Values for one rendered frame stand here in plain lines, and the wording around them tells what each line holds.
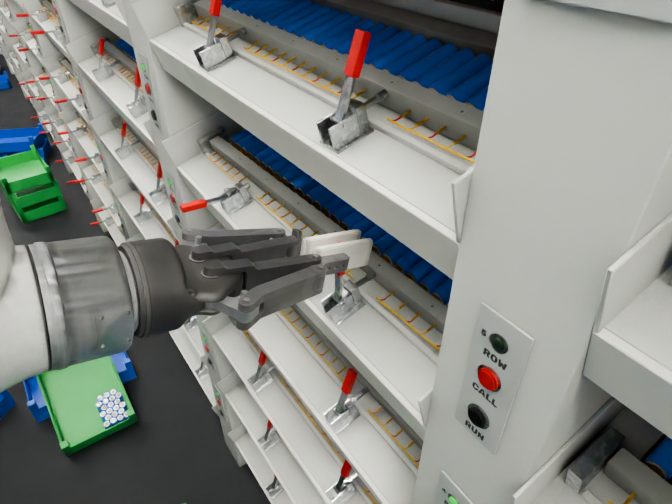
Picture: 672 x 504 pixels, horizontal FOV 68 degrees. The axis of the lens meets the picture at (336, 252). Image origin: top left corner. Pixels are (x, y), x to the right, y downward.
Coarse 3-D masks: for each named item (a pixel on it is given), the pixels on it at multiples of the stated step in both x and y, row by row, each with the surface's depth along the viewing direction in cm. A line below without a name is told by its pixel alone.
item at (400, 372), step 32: (192, 128) 82; (224, 128) 83; (192, 160) 84; (224, 160) 82; (192, 192) 85; (256, 192) 74; (224, 224) 75; (256, 224) 69; (384, 288) 56; (320, 320) 56; (352, 320) 54; (384, 320) 53; (416, 320) 52; (352, 352) 52; (384, 352) 51; (416, 352) 50; (384, 384) 48; (416, 384) 47; (416, 416) 45
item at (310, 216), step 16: (224, 144) 81; (240, 160) 76; (256, 176) 72; (272, 176) 72; (272, 192) 70; (288, 192) 68; (288, 208) 68; (304, 208) 65; (288, 224) 66; (320, 224) 62; (336, 224) 62; (368, 272) 57; (384, 272) 55; (400, 272) 54; (400, 288) 53; (416, 288) 52; (384, 304) 53; (416, 304) 51; (432, 304) 50; (432, 320) 50
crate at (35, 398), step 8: (112, 360) 170; (120, 360) 170; (128, 360) 161; (120, 368) 168; (128, 368) 161; (120, 376) 161; (128, 376) 163; (136, 376) 165; (24, 384) 156; (32, 384) 162; (32, 392) 160; (40, 392) 160; (32, 400) 148; (40, 400) 157; (32, 408) 148; (40, 408) 149; (40, 416) 151; (48, 416) 152
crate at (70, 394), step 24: (96, 360) 159; (48, 384) 152; (72, 384) 153; (96, 384) 155; (120, 384) 152; (48, 408) 144; (72, 408) 150; (96, 408) 151; (72, 432) 146; (96, 432) 147
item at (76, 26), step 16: (64, 0) 122; (64, 16) 123; (80, 16) 125; (80, 32) 127; (80, 80) 134; (96, 96) 136; (96, 112) 138; (96, 144) 151; (112, 160) 147; (112, 176) 150; (112, 192) 159; (128, 224) 160
